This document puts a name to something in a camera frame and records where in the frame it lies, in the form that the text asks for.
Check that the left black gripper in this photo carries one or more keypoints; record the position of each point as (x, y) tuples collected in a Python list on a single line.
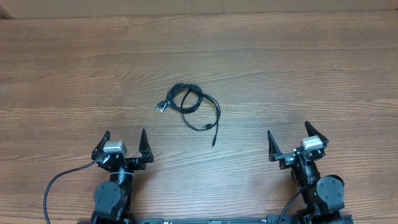
[(145, 157)]

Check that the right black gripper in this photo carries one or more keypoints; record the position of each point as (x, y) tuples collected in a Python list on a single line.
[(296, 156)]

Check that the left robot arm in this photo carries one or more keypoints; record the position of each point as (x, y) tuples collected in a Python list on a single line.
[(113, 197)]

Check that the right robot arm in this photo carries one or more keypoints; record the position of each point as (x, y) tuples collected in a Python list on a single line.
[(319, 199)]

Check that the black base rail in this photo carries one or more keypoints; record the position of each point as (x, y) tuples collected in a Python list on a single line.
[(270, 219)]

